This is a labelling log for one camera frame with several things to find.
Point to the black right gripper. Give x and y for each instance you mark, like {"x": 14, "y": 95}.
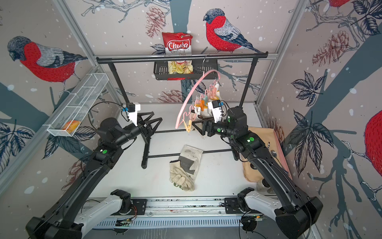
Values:
{"x": 211, "y": 124}

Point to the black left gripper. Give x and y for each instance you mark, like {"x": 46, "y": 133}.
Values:
{"x": 147, "y": 130}

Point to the knit glove yellow cuff bottom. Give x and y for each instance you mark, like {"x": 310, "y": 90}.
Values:
{"x": 205, "y": 113}

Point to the beige glove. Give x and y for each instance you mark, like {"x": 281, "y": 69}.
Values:
{"x": 184, "y": 170}

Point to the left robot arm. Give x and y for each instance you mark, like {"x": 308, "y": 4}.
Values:
{"x": 64, "y": 220}

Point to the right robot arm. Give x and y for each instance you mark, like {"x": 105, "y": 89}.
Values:
{"x": 293, "y": 211}

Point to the yellow clothespin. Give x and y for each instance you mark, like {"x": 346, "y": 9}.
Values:
{"x": 188, "y": 125}

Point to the orange clothespin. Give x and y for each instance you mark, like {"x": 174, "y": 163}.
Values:
{"x": 202, "y": 105}

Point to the black garment rack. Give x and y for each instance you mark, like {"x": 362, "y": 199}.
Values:
{"x": 182, "y": 58}

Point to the beige cloth mat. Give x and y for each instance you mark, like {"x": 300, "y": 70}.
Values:
{"x": 258, "y": 162}

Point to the orange snack packet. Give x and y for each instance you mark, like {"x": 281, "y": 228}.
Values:
{"x": 71, "y": 126}

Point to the pink tray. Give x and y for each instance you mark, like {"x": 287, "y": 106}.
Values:
{"x": 281, "y": 157}

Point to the red cassava chips bag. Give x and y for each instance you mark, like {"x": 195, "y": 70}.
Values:
{"x": 178, "y": 44}

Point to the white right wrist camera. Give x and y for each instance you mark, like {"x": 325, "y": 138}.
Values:
{"x": 216, "y": 109}

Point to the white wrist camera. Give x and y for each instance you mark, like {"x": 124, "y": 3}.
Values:
{"x": 216, "y": 109}
{"x": 130, "y": 112}

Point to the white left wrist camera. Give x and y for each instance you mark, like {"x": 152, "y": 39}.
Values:
{"x": 130, "y": 112}

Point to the black wall basket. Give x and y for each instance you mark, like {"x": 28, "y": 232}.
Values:
{"x": 200, "y": 67}

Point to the white wire mesh shelf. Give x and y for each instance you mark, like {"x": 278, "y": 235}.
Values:
{"x": 79, "y": 103}

